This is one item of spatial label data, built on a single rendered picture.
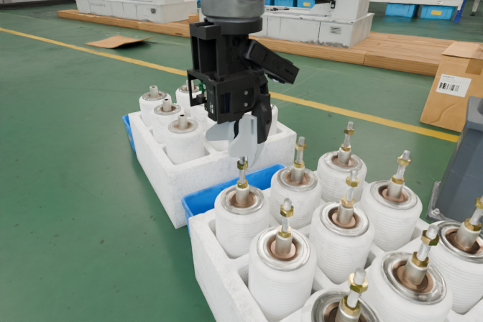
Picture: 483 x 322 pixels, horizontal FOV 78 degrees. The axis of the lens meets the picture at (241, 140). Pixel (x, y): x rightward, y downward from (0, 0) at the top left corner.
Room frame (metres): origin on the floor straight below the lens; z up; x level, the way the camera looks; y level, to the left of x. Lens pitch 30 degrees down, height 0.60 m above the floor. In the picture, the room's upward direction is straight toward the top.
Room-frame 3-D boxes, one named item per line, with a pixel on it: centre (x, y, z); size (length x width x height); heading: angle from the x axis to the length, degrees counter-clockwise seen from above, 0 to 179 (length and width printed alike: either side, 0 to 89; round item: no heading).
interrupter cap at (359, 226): (0.35, -0.16, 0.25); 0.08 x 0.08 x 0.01
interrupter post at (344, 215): (0.35, -0.16, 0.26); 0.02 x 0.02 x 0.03
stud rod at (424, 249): (0.25, -0.22, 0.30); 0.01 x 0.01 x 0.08
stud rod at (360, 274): (0.19, -0.12, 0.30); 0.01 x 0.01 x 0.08
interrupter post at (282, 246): (0.29, -0.06, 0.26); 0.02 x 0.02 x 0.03
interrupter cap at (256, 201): (0.39, 0.00, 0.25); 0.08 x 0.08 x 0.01
